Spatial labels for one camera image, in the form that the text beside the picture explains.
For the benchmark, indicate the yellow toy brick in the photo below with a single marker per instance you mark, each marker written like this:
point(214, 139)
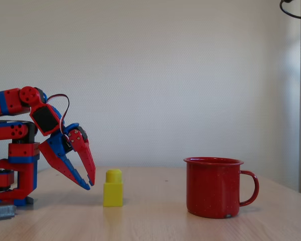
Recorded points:
point(113, 190)

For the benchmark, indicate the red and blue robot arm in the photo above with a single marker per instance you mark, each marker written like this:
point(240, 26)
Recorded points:
point(22, 150)

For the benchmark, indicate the grey metal table clamp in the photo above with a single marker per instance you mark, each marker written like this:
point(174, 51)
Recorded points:
point(1, 213)

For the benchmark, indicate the red enamel mug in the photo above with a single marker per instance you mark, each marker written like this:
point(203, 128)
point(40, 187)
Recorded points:
point(210, 188)

